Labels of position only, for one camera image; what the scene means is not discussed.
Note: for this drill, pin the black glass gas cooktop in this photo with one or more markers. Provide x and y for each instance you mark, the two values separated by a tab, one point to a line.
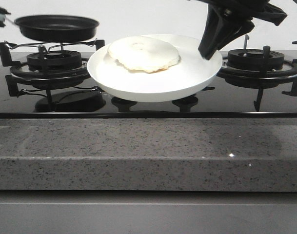
225	97

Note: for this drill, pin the fried egg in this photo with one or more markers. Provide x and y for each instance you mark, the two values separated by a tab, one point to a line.
141	53

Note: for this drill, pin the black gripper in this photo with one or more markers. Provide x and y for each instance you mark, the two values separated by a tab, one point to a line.
219	32

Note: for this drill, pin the black right pan support grate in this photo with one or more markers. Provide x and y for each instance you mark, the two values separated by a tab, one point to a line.
261	79

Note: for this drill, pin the grey cabinet front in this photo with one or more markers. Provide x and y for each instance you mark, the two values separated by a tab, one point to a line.
147	213

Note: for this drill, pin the black frying pan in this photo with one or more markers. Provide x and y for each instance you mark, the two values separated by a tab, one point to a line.
56	28

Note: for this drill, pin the black right gas burner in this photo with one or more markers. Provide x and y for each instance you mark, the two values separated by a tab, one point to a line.
254	59

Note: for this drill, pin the black gas burner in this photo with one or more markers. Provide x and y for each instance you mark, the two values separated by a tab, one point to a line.
55	60
254	59

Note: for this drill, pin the black left gas burner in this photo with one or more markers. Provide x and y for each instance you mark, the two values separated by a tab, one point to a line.
55	60

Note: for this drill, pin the white round plate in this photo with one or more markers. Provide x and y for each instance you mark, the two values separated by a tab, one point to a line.
192	74

